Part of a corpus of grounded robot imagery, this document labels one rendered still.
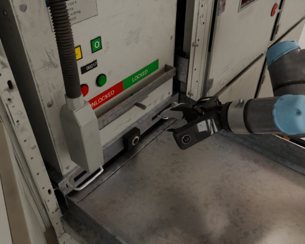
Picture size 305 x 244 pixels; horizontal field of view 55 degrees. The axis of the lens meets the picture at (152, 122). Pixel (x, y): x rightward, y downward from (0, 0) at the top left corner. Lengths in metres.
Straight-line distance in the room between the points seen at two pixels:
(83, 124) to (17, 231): 0.30
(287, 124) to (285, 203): 0.36
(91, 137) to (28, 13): 0.26
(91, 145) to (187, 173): 0.36
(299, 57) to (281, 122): 0.19
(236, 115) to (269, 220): 0.34
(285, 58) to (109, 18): 0.41
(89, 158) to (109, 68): 0.24
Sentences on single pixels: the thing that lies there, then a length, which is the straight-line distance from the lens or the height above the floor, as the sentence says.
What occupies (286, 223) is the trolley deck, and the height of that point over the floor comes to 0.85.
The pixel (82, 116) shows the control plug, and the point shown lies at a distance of 0.61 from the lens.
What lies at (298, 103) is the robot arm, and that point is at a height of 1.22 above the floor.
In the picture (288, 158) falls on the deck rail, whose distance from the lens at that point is 1.03.
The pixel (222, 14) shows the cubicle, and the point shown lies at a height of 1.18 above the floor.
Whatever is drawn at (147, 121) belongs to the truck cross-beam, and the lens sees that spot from 0.99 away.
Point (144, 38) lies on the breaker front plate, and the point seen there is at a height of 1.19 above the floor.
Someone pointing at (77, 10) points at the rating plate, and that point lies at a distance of 0.66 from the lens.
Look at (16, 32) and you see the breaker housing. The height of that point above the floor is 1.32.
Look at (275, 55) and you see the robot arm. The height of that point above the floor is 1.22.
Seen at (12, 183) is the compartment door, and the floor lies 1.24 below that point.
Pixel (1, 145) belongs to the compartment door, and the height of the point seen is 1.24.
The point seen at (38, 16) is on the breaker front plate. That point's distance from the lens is 0.61.
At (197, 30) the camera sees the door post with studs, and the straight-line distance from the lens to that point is 0.99.
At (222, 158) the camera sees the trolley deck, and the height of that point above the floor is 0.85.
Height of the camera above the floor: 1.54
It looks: 40 degrees down
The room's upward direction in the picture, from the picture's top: straight up
